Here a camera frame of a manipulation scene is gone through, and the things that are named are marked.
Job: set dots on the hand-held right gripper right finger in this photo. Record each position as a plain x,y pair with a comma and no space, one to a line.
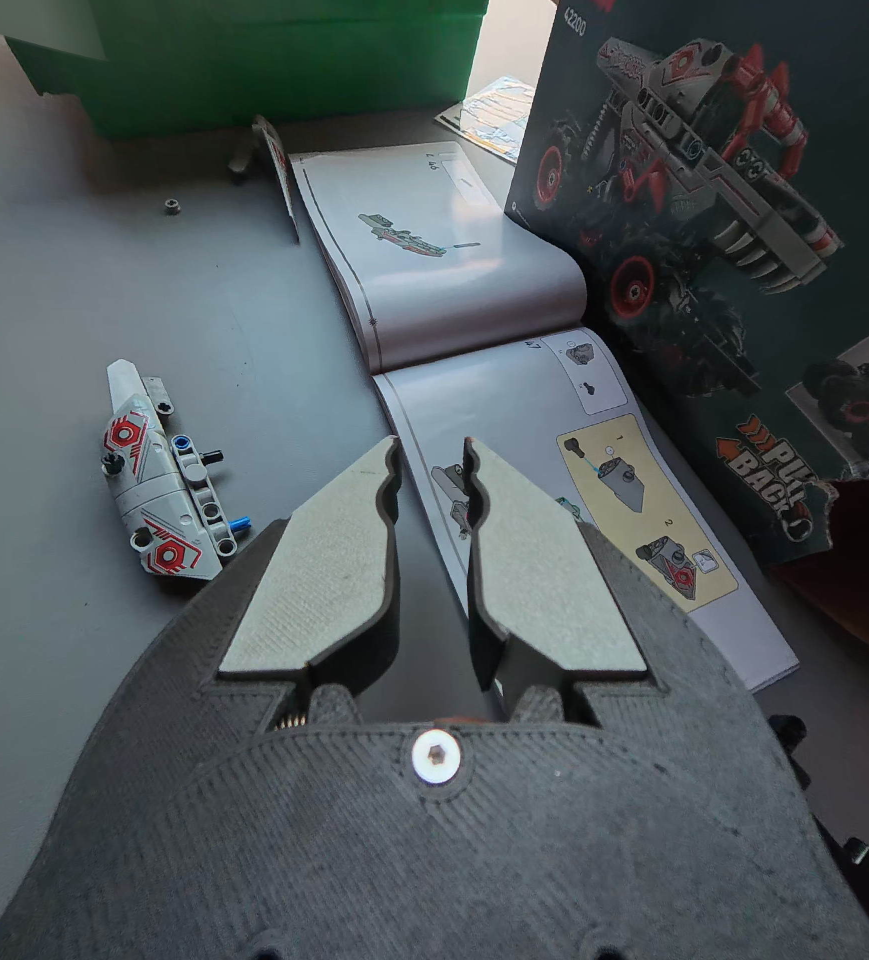
547,592

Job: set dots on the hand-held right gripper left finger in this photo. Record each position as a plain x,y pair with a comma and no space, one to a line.
314,585

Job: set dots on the grey lego side panel assembly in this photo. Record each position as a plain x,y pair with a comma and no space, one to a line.
157,510

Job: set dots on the grey lego panel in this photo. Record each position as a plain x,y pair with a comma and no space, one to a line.
278,172

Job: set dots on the green plastic bin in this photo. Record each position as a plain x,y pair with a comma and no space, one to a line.
254,60

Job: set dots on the black lego set box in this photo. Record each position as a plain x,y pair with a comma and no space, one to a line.
704,337

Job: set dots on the open lego instruction booklet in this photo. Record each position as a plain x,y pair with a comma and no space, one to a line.
442,285

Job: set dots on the lego sticker sheet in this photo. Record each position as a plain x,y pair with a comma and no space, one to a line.
491,112

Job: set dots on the brown cardboard box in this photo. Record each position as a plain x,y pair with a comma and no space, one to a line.
854,570

